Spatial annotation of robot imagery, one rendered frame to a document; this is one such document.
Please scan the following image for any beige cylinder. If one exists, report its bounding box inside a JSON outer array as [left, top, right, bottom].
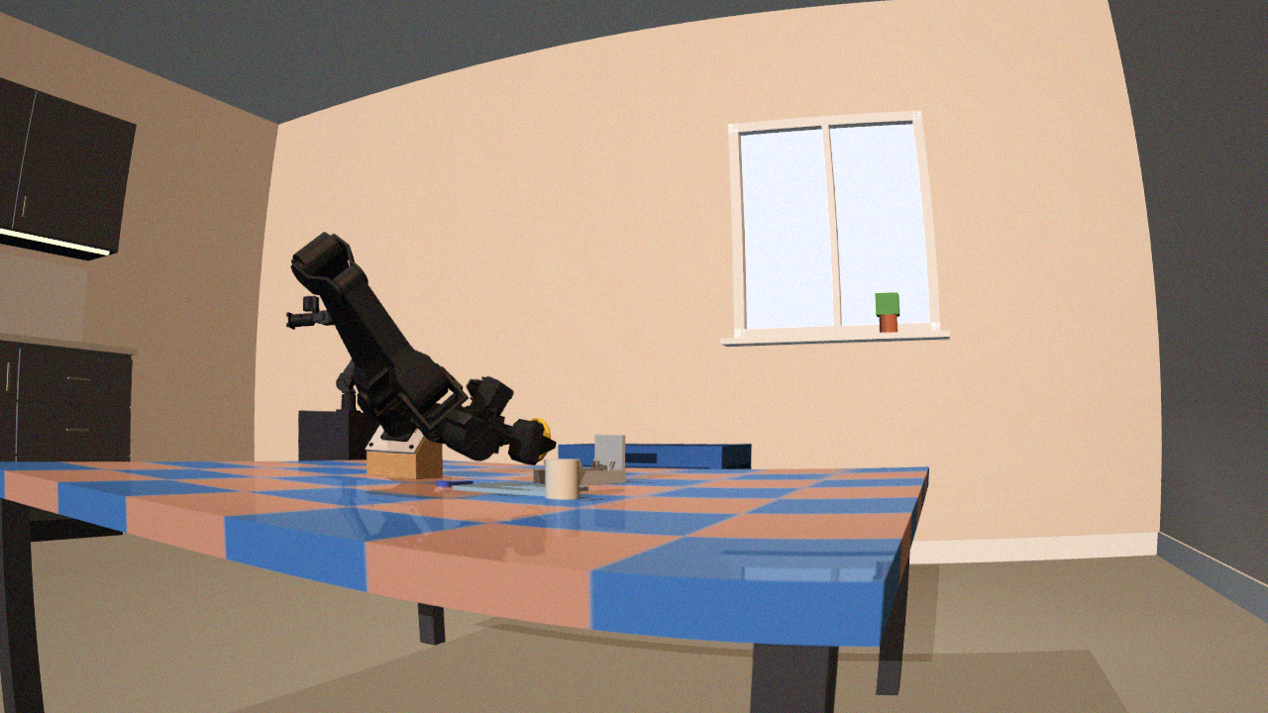
[[545, 458, 579, 500]]

